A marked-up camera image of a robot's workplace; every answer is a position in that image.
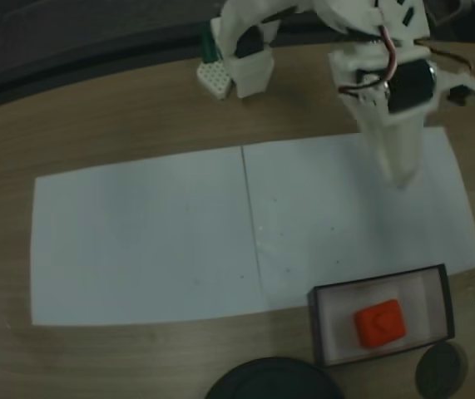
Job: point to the large black round object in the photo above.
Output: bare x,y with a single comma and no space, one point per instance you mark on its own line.
274,380

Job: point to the brown box white lining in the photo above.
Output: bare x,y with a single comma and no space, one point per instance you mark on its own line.
332,307

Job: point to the white breadboard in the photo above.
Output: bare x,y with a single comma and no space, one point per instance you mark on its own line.
214,79

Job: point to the dark upholstered furniture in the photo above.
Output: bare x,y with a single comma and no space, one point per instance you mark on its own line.
75,50

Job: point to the small black round lid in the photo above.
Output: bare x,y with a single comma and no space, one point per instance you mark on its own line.
441,370

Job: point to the white paper sheet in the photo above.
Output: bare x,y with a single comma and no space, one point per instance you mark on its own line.
345,216
137,241

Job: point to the green connector block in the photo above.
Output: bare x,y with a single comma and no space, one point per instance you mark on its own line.
211,45

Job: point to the orange cube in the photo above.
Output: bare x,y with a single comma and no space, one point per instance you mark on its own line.
380,322

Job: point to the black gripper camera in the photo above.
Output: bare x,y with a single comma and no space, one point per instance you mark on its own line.
458,95

